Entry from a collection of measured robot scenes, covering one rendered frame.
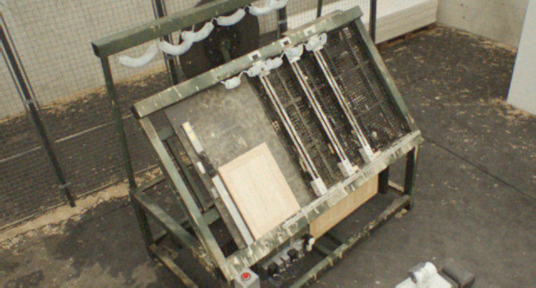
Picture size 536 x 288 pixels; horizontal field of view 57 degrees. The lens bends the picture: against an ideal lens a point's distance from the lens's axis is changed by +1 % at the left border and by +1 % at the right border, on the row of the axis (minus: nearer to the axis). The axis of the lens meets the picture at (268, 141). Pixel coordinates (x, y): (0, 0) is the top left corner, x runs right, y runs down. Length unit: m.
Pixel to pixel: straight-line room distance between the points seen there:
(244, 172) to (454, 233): 2.22
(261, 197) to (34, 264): 2.54
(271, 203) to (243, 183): 0.26
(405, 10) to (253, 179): 5.30
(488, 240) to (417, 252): 0.65
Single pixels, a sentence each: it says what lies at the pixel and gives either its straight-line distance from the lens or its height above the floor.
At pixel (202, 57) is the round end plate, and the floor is 1.80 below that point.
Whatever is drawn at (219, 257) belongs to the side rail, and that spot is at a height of 0.95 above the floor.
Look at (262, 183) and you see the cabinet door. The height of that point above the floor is 1.14.
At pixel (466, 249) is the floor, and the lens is 4.81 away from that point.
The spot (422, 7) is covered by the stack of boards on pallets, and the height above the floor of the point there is 0.48.
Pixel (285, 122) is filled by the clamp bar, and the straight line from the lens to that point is 3.71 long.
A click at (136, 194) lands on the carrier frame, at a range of 4.31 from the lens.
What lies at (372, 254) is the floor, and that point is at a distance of 4.62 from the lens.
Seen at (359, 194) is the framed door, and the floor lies 0.38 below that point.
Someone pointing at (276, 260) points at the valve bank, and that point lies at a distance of 3.55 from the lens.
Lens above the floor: 3.40
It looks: 34 degrees down
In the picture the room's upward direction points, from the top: 6 degrees counter-clockwise
